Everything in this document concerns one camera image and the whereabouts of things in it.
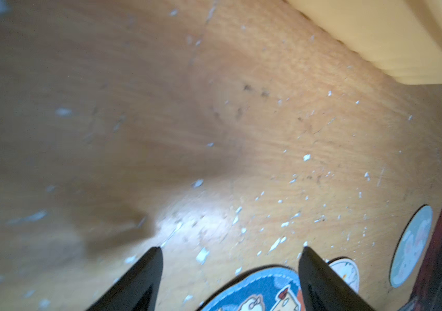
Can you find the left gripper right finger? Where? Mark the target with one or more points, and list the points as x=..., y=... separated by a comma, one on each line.
x=323, y=289

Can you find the yellow plastic storage box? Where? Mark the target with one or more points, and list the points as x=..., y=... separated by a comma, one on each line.
x=401, y=38

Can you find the green bunny round coaster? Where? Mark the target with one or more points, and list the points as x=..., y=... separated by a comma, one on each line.
x=410, y=246

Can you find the blue cartoon round coaster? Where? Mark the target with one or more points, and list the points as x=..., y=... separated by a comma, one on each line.
x=267, y=288

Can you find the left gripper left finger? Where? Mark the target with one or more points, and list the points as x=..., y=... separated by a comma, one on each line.
x=138, y=288

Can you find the white wave round coaster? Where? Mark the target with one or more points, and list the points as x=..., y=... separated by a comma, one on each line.
x=348, y=271

